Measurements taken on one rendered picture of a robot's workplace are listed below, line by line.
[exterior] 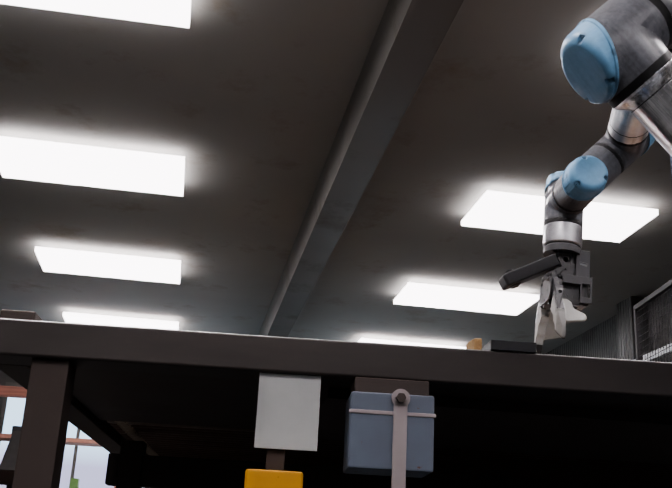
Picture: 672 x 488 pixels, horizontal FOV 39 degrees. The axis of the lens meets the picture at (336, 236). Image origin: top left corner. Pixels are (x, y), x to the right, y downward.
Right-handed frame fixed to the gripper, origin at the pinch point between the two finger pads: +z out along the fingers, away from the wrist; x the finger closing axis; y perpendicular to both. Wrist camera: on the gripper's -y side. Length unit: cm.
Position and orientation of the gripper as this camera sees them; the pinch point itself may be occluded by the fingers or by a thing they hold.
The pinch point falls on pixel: (546, 347)
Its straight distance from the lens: 184.5
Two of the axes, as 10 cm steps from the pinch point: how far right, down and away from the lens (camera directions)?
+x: -0.9, 3.3, 9.4
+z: -1.2, 9.3, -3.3
